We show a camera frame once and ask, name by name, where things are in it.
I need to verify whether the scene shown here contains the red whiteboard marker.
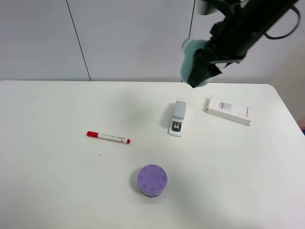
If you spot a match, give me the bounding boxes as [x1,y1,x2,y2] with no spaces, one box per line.
[87,131,131,144]

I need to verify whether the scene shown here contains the purple round jar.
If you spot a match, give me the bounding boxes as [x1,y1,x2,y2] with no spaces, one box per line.
[137,164,168,198]

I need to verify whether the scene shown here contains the teal pencil sharpener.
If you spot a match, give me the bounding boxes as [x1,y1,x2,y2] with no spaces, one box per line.
[180,38,208,85]

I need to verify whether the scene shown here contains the grey white stapler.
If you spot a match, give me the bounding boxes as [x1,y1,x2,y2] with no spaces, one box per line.
[168,99,187,137]

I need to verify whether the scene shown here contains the white cardboard box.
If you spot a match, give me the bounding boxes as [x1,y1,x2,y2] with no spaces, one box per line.
[206,95,251,126]

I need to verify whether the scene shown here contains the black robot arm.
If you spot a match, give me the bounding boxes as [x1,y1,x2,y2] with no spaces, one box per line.
[181,0,301,88]

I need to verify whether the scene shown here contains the black cable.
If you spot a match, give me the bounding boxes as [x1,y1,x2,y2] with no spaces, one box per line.
[263,4,300,40]

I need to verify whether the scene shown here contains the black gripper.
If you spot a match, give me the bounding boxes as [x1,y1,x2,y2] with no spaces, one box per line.
[187,14,263,88]

